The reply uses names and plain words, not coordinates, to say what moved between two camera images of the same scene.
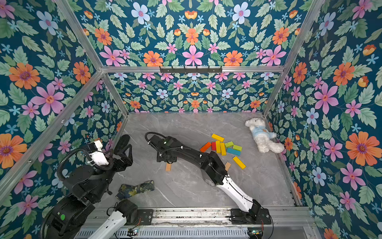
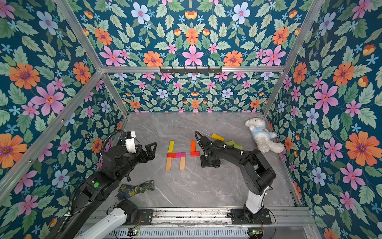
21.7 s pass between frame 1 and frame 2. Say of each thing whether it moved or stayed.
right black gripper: moved
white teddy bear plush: stayed
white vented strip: stayed
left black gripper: moved
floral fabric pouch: stayed
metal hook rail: stayed
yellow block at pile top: stayed
